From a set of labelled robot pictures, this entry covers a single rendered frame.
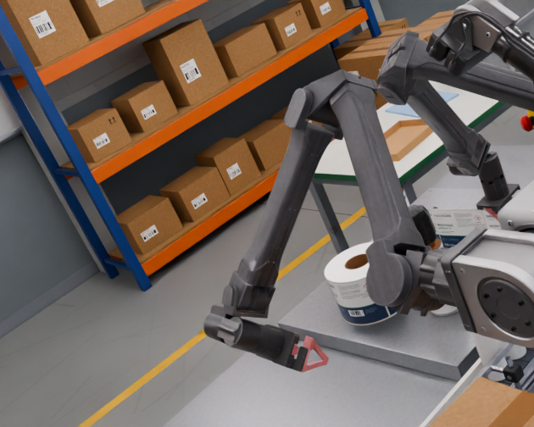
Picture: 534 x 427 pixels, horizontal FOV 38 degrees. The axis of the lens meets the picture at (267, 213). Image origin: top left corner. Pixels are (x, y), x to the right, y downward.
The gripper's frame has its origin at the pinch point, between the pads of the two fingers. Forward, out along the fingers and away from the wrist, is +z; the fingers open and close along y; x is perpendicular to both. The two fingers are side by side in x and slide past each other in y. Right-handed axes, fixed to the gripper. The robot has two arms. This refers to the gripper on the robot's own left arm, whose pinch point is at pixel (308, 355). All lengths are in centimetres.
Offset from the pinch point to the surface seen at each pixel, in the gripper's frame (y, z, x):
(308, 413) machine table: 31.2, 31.9, 14.4
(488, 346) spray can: -13.3, 36.1, -13.4
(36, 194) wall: 439, 79, -45
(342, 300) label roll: 40, 40, -16
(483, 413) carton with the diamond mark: -37.9, 7.8, 0.0
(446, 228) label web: 27, 58, -44
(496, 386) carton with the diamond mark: -36.0, 11.7, -4.9
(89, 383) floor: 294, 99, 57
